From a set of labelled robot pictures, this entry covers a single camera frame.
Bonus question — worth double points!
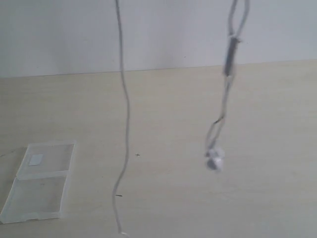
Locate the white wired earphones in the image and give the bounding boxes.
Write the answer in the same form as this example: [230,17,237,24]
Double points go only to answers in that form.
[111,0,251,235]

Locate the clear plastic storage case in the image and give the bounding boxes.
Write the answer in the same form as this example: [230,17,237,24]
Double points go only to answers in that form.
[0,140,76,224]

